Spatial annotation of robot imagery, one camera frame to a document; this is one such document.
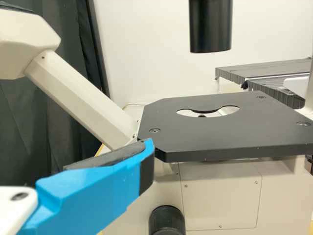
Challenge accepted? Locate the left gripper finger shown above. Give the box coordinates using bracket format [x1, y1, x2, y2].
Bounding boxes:
[17, 138, 156, 235]

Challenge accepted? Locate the cream microscope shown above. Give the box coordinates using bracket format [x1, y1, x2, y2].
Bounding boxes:
[0, 0, 313, 235]

